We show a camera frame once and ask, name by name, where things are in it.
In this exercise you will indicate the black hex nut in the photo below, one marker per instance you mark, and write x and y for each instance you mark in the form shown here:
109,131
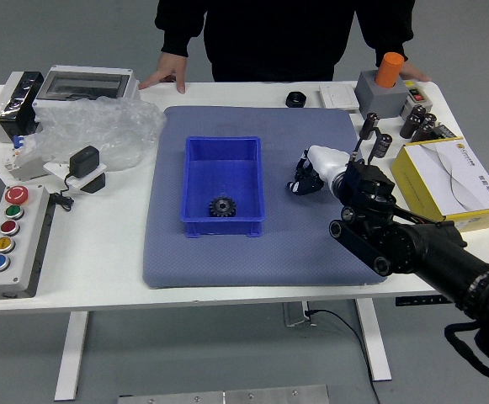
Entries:
296,99

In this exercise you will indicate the small black electronic component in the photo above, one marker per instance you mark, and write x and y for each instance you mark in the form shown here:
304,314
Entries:
444,131

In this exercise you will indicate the black table height panel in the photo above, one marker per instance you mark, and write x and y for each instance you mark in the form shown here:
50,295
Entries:
416,300

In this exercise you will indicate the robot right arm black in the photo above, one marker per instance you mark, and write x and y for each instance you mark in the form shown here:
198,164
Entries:
416,244

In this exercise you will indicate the switch box with red button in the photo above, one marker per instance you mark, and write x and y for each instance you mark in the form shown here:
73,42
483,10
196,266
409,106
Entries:
414,96

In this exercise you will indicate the grey five-button control box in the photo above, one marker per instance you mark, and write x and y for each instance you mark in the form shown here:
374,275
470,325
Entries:
21,252

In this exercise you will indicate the dark cylindrical capacitor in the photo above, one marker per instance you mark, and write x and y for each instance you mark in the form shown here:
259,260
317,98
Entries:
411,120
423,131
368,126
430,120
384,145

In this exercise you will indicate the grey-blue mat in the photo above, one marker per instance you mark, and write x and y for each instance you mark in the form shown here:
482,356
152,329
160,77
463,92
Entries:
269,261

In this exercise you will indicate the big black gear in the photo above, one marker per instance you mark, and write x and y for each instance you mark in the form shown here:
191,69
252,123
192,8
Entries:
223,207

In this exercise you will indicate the distribution box with clear lid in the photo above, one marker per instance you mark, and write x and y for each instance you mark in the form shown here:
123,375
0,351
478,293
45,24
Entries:
86,84

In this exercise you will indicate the grey block with hole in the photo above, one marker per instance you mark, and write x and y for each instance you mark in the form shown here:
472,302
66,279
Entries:
378,101

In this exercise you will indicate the grey under-table control box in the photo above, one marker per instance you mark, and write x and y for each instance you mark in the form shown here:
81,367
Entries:
295,315

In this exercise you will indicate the yellow and white cardboard box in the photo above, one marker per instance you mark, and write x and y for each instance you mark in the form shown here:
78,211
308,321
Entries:
467,177

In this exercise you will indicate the clear plastic bag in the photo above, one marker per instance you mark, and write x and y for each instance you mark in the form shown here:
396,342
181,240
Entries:
101,126

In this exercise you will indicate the grey metal plate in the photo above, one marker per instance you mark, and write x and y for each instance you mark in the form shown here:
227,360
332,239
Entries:
223,396

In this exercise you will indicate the white wall switch plate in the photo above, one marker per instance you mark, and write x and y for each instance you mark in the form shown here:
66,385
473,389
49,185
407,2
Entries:
338,97

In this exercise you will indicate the blue plastic box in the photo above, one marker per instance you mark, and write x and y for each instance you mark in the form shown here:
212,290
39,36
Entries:
223,172

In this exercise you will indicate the orange cylinder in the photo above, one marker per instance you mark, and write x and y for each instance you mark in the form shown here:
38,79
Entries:
389,69

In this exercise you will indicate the white flat plate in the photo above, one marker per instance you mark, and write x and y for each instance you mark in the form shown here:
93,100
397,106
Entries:
56,168

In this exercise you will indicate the robot right hand white shell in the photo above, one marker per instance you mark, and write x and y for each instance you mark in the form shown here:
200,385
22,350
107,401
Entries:
326,162

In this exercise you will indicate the black and white enclosure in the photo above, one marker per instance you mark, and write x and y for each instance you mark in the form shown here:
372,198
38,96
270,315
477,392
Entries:
12,105

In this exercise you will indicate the person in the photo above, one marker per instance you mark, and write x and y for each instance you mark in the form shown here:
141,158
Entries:
269,33

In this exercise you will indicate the person's right hand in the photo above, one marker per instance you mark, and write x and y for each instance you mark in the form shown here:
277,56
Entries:
170,69

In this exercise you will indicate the white table leg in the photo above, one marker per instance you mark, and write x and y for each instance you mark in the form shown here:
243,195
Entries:
374,341
73,353

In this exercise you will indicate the person's left hand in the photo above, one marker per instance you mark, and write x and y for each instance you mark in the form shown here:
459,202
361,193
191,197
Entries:
414,72

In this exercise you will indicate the black power adapter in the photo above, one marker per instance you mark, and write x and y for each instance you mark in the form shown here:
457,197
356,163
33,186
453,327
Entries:
84,162

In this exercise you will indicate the small black gear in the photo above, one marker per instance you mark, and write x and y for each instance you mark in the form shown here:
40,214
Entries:
301,171

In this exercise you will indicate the white circuit breaker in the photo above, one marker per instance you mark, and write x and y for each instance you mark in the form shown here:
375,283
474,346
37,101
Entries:
21,162

